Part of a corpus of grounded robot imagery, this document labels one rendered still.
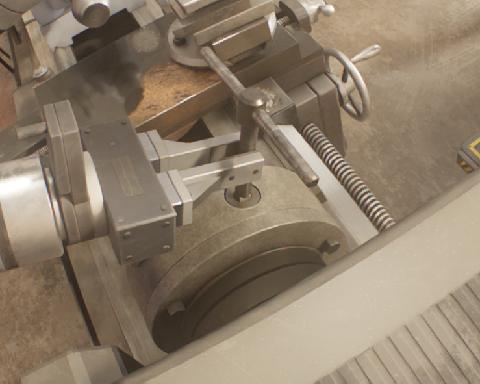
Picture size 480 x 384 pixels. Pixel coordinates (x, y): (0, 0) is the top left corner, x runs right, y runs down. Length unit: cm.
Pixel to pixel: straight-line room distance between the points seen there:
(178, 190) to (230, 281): 13
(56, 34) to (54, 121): 115
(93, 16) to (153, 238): 76
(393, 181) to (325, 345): 169
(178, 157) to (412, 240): 23
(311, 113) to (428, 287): 90
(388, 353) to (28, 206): 28
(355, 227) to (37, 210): 62
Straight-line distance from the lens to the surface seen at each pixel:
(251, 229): 52
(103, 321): 99
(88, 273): 105
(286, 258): 55
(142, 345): 94
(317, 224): 56
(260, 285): 53
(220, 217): 53
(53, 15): 142
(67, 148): 40
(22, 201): 42
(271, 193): 56
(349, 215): 94
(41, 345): 210
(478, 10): 277
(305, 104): 118
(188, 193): 45
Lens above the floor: 165
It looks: 53 degrees down
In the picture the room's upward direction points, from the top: 21 degrees counter-clockwise
